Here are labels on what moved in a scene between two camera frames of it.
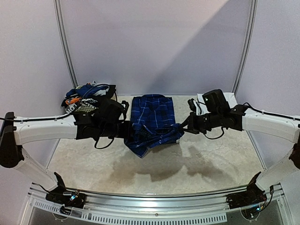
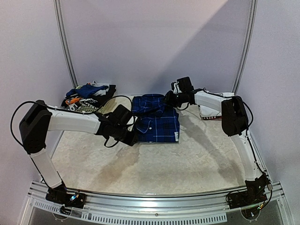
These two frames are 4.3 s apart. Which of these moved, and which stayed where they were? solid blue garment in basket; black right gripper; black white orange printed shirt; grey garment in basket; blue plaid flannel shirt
Moved: blue plaid flannel shirt; black right gripper
Stayed: solid blue garment in basket; grey garment in basket; black white orange printed shirt
